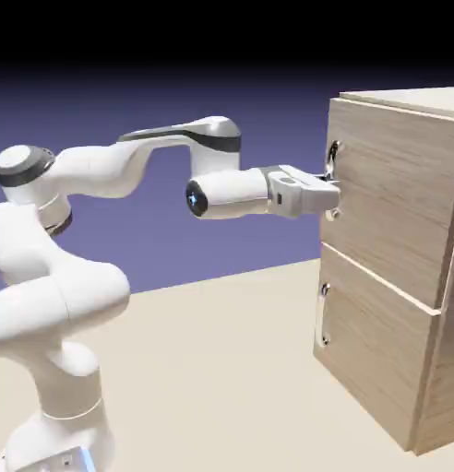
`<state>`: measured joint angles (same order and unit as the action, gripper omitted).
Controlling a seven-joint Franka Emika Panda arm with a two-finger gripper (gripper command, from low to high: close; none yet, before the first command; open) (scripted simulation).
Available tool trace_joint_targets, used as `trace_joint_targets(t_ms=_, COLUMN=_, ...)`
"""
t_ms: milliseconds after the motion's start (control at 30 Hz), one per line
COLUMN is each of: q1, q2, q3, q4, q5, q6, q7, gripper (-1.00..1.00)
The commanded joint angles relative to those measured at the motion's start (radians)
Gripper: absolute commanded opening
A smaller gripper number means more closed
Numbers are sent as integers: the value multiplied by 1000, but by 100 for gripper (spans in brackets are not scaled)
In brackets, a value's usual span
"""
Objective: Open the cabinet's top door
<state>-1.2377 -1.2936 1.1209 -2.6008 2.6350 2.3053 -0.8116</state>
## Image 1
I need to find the light wood cabinet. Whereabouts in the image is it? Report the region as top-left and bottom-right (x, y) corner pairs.
(312, 87), (454, 457)

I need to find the large light wood cabinet door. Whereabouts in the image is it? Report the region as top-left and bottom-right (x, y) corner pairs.
(319, 97), (454, 310)

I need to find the small light wood cabinet door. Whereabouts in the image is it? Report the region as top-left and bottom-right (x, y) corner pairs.
(312, 242), (441, 453)

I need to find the straight silver door handle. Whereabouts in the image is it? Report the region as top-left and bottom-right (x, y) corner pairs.
(314, 282), (331, 347)

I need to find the curved silver door handle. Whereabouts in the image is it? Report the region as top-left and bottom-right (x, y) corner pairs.
(321, 139), (342, 221)

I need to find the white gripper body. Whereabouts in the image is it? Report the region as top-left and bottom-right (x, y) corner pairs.
(279, 164), (341, 218)

